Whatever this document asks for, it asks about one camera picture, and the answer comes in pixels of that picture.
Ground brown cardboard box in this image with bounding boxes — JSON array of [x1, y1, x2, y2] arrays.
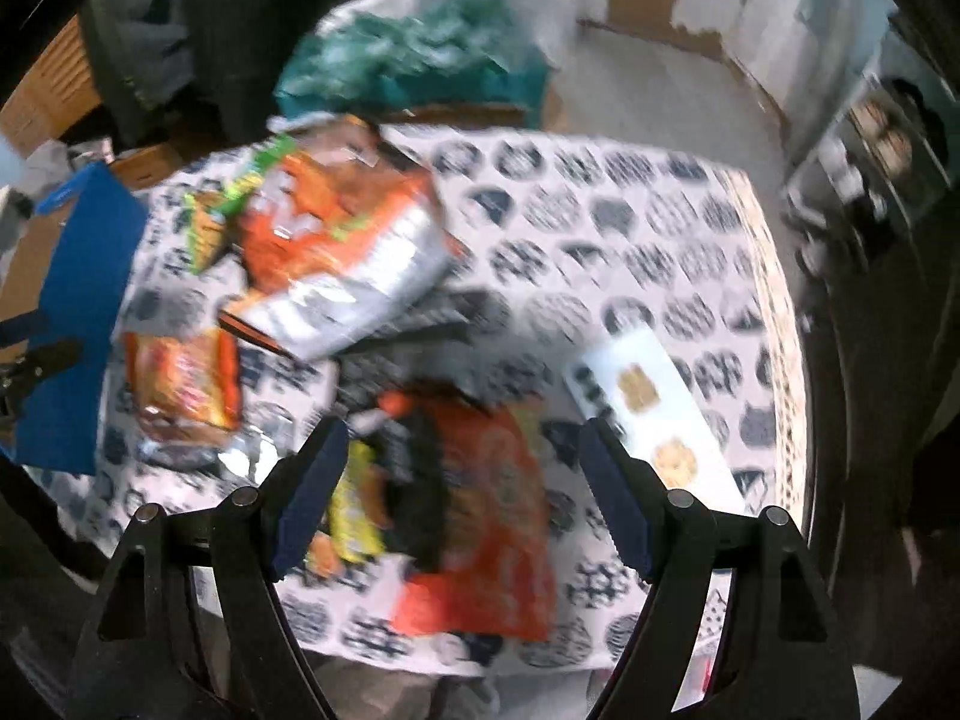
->
[[111, 136, 197, 192]]

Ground teal plastic bag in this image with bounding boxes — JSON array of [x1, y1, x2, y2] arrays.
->
[[272, 0, 557, 132]]

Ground blue cardboard box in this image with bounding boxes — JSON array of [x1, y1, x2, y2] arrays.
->
[[13, 161, 151, 475]]

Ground white cracker packet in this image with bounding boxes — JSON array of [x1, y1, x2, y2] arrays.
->
[[565, 330, 745, 520]]

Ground large orange silver snack bag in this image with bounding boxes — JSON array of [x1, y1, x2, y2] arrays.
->
[[220, 116, 460, 361]]

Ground dark hanging jacket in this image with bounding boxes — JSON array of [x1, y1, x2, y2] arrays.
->
[[79, 0, 320, 152]]

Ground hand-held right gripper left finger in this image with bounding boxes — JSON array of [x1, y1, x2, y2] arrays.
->
[[67, 417, 352, 720]]

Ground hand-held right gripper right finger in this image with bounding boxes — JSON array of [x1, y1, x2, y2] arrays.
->
[[579, 415, 860, 720]]

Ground yellow snack packet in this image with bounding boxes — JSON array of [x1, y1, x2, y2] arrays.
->
[[325, 439, 389, 563]]

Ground green snack packet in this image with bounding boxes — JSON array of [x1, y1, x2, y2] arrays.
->
[[182, 135, 295, 276]]

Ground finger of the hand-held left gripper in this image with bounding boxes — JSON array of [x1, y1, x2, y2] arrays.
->
[[0, 311, 46, 342], [0, 340, 85, 421]]

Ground black snack packet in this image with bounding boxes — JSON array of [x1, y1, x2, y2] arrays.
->
[[334, 286, 512, 392]]

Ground orange black snack bag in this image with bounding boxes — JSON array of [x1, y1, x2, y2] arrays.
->
[[373, 388, 557, 644]]

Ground cat print cloth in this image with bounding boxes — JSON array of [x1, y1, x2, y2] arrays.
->
[[56, 124, 809, 680]]

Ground dark shelving unit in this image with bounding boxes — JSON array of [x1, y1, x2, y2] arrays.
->
[[780, 71, 950, 275]]

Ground small orange snack packet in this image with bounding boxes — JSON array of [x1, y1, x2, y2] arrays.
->
[[121, 328, 243, 460]]

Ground wooden louvered door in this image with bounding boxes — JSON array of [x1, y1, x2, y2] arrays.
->
[[0, 15, 100, 160]]

